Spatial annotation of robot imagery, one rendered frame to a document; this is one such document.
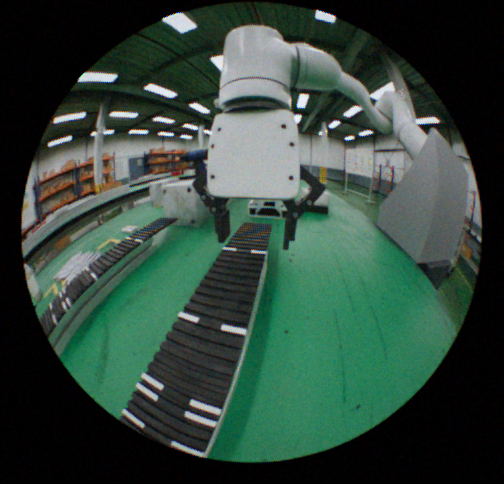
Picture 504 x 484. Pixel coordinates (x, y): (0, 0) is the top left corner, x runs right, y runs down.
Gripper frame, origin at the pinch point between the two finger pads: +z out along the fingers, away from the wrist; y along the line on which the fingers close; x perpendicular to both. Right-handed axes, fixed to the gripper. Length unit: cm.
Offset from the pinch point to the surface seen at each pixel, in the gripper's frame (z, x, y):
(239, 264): 0.8, -5.9, -0.4
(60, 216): -2, -7, -154
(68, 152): -305, 158, -1051
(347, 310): 4.0, -8.4, 11.8
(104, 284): 2.8, -14.1, -17.6
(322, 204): 1.3, 25.9, 14.9
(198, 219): 2.2, 9.2, -14.0
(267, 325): 4.0, -10.6, 3.3
